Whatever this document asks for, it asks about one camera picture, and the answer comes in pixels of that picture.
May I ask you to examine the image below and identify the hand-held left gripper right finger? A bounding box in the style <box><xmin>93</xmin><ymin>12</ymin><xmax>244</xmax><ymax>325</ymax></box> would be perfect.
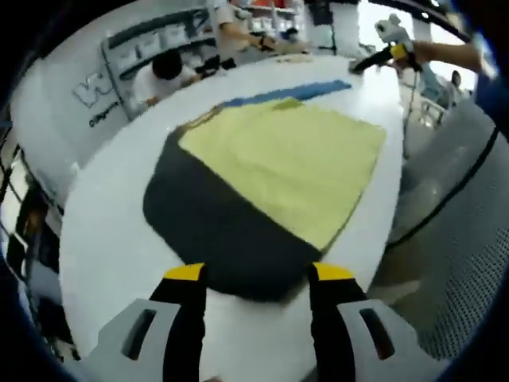
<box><xmin>309</xmin><ymin>261</ymin><xmax>438</xmax><ymax>382</ymax></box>

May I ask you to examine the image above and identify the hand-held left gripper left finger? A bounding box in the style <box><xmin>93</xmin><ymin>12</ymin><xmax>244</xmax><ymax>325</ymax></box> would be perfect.
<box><xmin>81</xmin><ymin>262</ymin><xmax>209</xmax><ymax>382</ymax></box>

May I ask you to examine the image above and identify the yellow garment with coloured sleeves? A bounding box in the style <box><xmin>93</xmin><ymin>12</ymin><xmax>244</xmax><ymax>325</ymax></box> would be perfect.
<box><xmin>142</xmin><ymin>78</ymin><xmax>388</xmax><ymax>300</ymax></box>

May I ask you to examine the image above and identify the person's right hand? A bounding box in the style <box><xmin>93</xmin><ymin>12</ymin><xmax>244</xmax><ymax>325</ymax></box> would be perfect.
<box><xmin>403</xmin><ymin>39</ymin><xmax>431</xmax><ymax>73</ymax></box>

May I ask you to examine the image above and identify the beige cloth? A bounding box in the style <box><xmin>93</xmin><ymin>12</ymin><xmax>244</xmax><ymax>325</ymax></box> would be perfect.
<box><xmin>275</xmin><ymin>53</ymin><xmax>314</xmax><ymax>65</ymax></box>

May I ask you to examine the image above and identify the operator arm in blue sleeve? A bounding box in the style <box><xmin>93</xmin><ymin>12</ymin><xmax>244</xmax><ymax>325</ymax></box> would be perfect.
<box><xmin>475</xmin><ymin>65</ymin><xmax>509</xmax><ymax>123</ymax></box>

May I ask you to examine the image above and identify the grey mesh chair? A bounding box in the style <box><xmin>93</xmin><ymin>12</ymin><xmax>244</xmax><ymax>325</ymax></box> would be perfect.
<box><xmin>387</xmin><ymin>99</ymin><xmax>509</xmax><ymax>361</ymax></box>

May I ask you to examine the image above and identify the grey storage shelf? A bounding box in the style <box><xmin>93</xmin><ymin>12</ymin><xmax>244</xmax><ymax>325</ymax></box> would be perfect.
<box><xmin>101</xmin><ymin>7</ymin><xmax>223</xmax><ymax>83</ymax></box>

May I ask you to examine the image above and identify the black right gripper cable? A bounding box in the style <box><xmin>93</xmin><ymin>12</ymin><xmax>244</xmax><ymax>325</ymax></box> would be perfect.
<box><xmin>400</xmin><ymin>65</ymin><xmax>419</xmax><ymax>160</ymax></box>

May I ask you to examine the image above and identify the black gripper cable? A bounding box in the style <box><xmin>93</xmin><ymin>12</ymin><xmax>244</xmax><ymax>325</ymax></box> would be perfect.
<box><xmin>390</xmin><ymin>126</ymin><xmax>499</xmax><ymax>250</ymax></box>
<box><xmin>400</xmin><ymin>65</ymin><xmax>419</xmax><ymax>160</ymax></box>

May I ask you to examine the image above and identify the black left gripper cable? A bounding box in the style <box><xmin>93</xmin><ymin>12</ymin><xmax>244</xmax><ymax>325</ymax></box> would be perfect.
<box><xmin>390</xmin><ymin>126</ymin><xmax>499</xmax><ymax>250</ymax></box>

